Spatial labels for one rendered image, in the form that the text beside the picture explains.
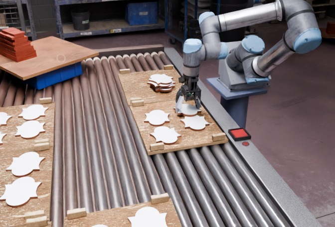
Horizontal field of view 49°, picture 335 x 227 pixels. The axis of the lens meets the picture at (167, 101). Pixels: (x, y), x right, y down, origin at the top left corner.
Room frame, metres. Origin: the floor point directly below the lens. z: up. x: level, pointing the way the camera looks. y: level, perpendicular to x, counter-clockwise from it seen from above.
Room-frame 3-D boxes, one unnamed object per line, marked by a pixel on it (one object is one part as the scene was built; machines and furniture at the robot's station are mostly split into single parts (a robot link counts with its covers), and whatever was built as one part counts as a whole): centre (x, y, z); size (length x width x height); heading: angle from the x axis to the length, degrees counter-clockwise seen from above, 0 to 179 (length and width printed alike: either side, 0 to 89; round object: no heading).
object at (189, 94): (1.50, -0.11, 1.09); 0.09 x 0.08 x 0.12; 16
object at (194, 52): (1.50, -0.11, 1.25); 0.09 x 0.08 x 0.11; 104
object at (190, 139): (1.45, -0.04, 0.93); 0.41 x 0.35 x 0.02; 15
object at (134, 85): (1.85, 0.08, 0.93); 0.41 x 0.35 x 0.02; 14
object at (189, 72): (1.50, -0.11, 1.17); 0.08 x 0.08 x 0.05
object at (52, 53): (2.07, 0.77, 1.03); 0.50 x 0.50 x 0.02; 49
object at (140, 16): (6.12, 0.44, 0.32); 0.50 x 0.41 x 0.37; 106
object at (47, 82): (2.02, 0.72, 0.97); 0.31 x 0.31 x 0.10; 49
